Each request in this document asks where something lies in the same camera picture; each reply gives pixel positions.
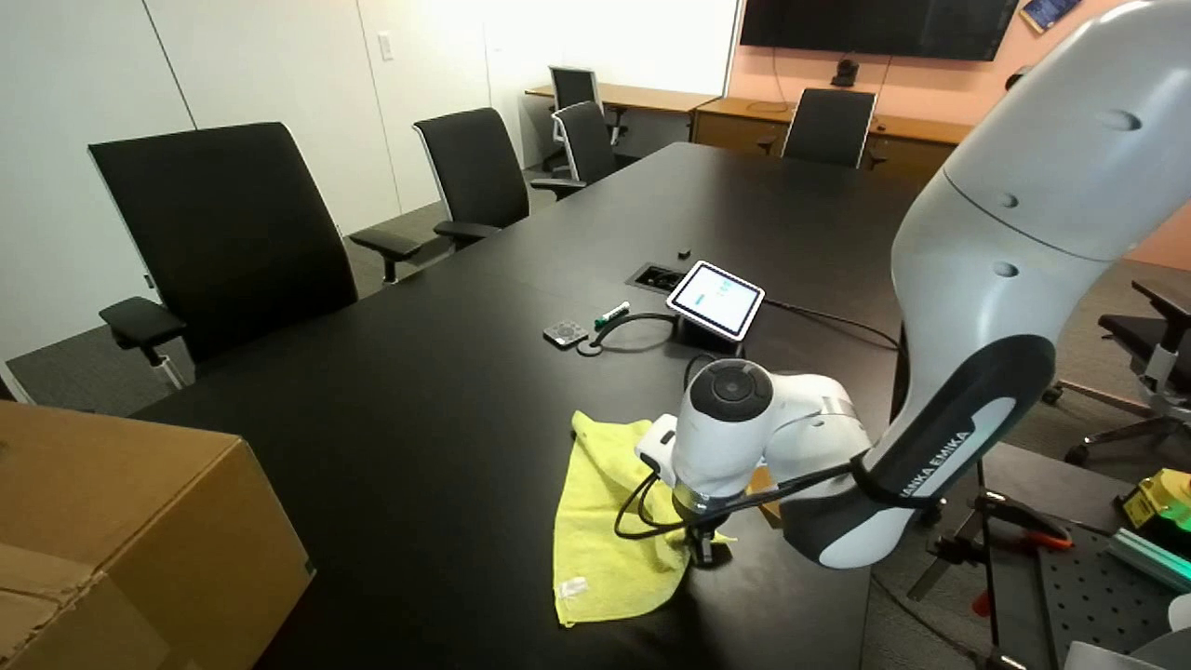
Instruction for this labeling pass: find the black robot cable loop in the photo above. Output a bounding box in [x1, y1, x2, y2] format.
[610, 454, 873, 542]

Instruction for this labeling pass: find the black office chair far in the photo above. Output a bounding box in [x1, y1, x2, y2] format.
[550, 67, 595, 109]

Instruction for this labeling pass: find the wooden sideboard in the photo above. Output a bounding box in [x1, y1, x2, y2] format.
[523, 78, 972, 191]

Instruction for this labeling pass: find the green yellow box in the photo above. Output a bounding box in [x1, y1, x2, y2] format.
[1121, 470, 1191, 531]

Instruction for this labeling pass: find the black office chair near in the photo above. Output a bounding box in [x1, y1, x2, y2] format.
[90, 123, 358, 376]

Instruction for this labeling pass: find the yellow towel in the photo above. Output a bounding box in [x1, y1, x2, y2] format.
[550, 414, 689, 628]

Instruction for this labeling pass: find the black chair far right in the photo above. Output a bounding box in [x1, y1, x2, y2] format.
[1044, 283, 1191, 466]

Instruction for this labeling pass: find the wall television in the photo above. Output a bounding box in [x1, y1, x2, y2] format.
[741, 0, 1022, 60]

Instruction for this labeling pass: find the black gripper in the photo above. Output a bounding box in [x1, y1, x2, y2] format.
[675, 484, 744, 570]

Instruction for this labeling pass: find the small black phone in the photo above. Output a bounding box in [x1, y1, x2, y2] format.
[545, 322, 589, 350]

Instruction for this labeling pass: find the black chair right of table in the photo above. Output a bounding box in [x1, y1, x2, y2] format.
[787, 88, 876, 167]

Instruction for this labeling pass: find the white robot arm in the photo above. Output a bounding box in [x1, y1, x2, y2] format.
[653, 0, 1191, 570]

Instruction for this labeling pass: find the cardboard box on table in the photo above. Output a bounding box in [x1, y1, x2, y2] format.
[0, 403, 314, 670]

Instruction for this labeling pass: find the black office chair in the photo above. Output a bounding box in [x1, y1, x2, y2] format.
[550, 67, 595, 109]
[529, 100, 626, 198]
[355, 109, 529, 279]
[90, 123, 358, 376]

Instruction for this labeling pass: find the black cable on table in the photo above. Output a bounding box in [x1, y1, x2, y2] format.
[576, 294, 699, 361]

